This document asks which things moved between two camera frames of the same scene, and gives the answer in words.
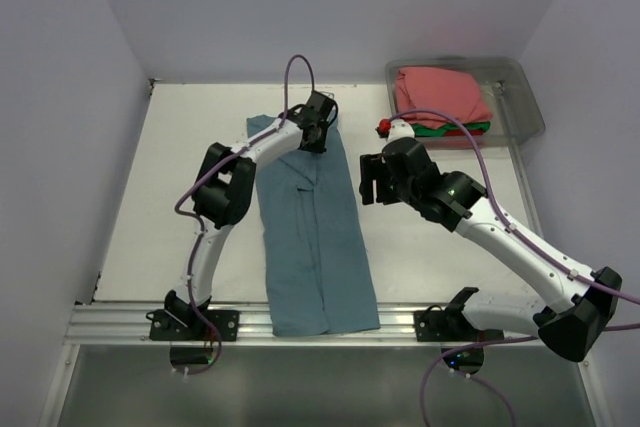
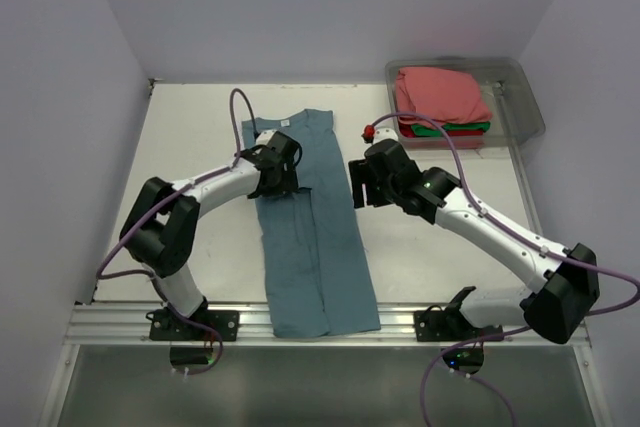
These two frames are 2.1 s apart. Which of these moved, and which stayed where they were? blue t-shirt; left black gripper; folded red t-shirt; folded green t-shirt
Moved: left black gripper
Stayed: blue t-shirt; folded green t-shirt; folded red t-shirt
